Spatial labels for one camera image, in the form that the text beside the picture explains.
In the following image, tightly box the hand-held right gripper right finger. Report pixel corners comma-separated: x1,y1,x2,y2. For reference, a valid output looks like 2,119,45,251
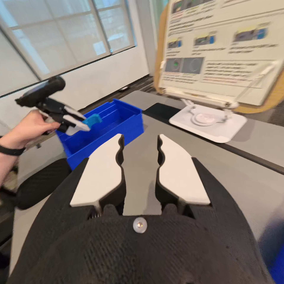
155,134,211,206

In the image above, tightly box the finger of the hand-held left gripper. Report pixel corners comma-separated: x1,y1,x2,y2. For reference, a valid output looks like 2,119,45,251
64,118,91,133
56,104,87,120

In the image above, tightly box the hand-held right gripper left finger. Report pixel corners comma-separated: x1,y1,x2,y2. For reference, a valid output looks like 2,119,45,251
70,134,126,208

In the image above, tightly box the blue arch block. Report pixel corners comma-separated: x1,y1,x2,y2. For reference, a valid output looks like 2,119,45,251
84,113,103,130

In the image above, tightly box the blue plastic bin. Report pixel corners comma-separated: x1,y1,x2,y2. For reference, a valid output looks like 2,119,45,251
266,244,284,284
56,99,145,171

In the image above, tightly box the person's left forearm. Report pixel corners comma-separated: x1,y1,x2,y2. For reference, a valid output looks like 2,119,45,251
0,153,20,187

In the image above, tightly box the black mesh pad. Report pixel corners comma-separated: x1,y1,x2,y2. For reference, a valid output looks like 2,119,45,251
16,158,71,210

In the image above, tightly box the wooden document stand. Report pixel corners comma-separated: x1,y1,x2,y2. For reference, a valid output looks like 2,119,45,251
153,0,284,143

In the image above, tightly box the glass window panel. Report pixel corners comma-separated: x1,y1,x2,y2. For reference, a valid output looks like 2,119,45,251
0,0,136,96

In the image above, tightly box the black wristwatch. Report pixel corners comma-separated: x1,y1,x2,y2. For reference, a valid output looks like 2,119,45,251
0,144,26,156

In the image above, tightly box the printed instruction sheet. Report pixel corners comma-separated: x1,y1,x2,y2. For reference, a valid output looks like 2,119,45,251
159,0,284,107

